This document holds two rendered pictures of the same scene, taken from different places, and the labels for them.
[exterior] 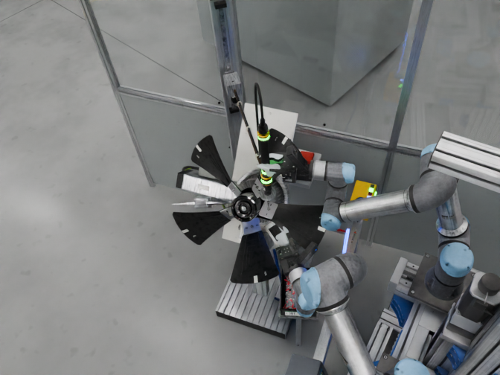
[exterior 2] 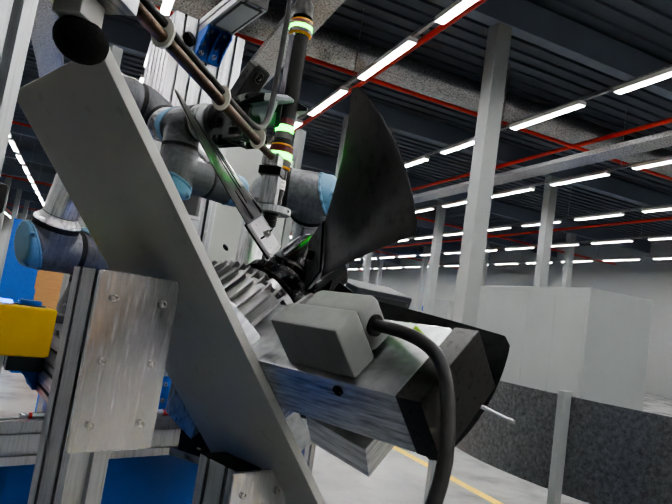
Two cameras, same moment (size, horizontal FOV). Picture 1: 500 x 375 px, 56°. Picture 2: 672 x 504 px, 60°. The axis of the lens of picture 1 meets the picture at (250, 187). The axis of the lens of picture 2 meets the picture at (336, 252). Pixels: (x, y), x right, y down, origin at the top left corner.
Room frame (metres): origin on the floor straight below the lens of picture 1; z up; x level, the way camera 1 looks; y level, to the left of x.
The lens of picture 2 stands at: (2.13, 0.39, 1.14)
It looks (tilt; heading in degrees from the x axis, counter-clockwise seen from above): 6 degrees up; 199
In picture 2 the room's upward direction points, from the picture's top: 9 degrees clockwise
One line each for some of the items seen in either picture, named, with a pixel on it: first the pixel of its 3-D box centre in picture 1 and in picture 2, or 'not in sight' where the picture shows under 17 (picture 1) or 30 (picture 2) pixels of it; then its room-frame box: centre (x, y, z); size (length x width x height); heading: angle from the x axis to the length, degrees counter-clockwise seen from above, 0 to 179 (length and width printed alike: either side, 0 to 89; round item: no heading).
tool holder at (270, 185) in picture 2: (266, 185); (273, 186); (1.20, -0.07, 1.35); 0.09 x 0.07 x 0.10; 9
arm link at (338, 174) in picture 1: (339, 172); (183, 126); (1.11, -0.34, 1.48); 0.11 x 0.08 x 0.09; 74
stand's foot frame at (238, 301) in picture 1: (266, 281); not in sight; (1.43, -0.04, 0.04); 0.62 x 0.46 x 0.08; 154
